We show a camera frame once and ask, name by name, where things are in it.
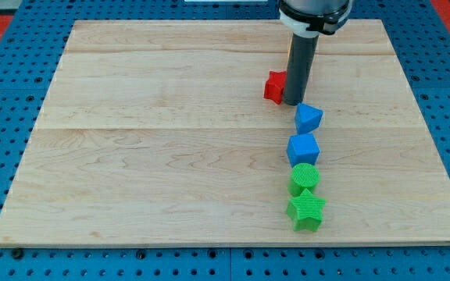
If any green cylinder block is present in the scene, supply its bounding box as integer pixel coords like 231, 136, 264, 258
288, 163, 320, 197

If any red star block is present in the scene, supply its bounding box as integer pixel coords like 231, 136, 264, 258
263, 71, 287, 105

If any blue triangle block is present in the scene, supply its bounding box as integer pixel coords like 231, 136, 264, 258
295, 103, 323, 134

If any yellow block behind rod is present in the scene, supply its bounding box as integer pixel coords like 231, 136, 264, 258
287, 39, 292, 65

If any blue cube block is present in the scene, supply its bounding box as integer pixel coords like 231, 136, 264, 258
286, 133, 320, 167

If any green star block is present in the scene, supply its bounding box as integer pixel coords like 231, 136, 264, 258
286, 190, 326, 232

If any wooden board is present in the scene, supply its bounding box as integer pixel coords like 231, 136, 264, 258
0, 20, 450, 248

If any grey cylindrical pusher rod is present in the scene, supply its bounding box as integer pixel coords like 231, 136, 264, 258
283, 34, 319, 105

